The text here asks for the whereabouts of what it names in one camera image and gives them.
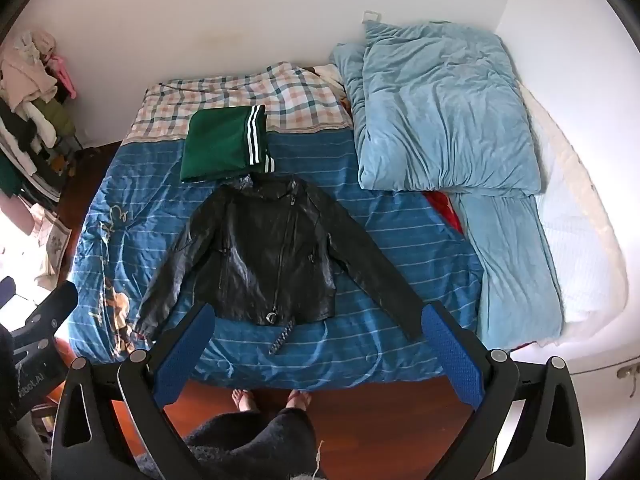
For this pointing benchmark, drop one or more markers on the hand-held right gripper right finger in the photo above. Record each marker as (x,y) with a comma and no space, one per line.
(450,355)

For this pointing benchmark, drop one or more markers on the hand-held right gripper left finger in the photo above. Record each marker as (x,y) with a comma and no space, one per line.
(186,349)

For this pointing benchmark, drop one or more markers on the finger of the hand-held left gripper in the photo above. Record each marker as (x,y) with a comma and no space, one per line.
(7,290)
(47,317)

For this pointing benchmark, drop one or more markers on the black leather jacket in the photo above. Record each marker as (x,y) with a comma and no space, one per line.
(270,260)

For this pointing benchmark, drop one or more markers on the rack of hanging clothes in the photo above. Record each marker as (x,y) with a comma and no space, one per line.
(25,145)

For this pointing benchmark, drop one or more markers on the floral printed bag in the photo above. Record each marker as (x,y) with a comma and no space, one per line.
(52,245)

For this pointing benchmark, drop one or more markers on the person's left foot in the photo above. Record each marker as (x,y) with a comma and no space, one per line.
(245,400)

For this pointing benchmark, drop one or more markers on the person's foot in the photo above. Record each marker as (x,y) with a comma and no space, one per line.
(245,400)
(299,400)

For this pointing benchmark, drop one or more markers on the person's dark grey skirt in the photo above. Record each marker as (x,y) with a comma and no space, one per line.
(260,445)

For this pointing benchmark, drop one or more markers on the blue striped bedsheet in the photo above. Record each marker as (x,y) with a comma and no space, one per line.
(395,245)

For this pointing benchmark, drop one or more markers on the person's right foot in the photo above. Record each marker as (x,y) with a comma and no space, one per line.
(299,400)

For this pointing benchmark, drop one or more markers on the orange plush toy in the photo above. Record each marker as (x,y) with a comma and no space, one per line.
(59,161)

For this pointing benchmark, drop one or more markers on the red cloth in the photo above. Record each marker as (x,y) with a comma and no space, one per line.
(447,210)

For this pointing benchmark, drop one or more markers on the white quilted mattress pad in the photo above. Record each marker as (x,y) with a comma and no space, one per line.
(575,240)

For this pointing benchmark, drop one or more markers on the green garment with white stripes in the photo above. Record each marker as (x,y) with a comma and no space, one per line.
(215,145)

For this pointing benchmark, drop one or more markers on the pink hanger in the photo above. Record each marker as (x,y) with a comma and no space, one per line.
(65,77)

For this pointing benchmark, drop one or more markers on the pale pink fleece garment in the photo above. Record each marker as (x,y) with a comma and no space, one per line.
(25,70)

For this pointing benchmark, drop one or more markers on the light blue duvet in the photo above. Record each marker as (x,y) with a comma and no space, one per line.
(440,110)

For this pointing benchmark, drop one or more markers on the plaid bedsheet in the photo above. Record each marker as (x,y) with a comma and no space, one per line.
(300,95)

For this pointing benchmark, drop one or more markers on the cream pillow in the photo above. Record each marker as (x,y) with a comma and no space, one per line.
(328,76)

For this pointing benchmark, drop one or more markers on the white wall hook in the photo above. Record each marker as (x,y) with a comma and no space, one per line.
(371,15)

